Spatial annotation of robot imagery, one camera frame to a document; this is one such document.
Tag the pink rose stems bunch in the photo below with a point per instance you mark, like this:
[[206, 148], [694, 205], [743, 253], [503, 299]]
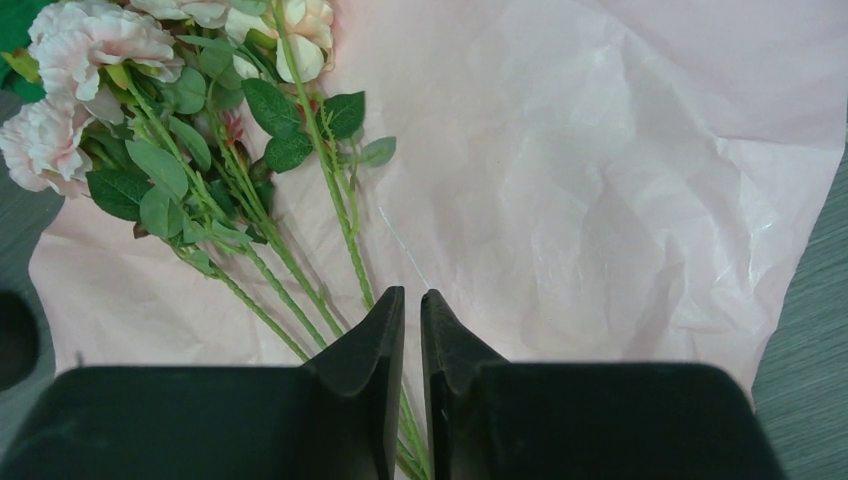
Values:
[[168, 119]]

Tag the pink paper bouquet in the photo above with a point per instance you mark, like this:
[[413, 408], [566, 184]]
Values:
[[596, 180]]

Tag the green t-shirt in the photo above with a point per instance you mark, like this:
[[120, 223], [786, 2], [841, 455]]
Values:
[[17, 17]]

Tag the peach rose stem with bud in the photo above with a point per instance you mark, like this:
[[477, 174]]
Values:
[[304, 47]]

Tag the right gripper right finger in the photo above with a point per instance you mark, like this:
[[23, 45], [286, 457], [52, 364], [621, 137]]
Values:
[[490, 418]]

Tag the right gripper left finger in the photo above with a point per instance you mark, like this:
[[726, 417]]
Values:
[[334, 417]]

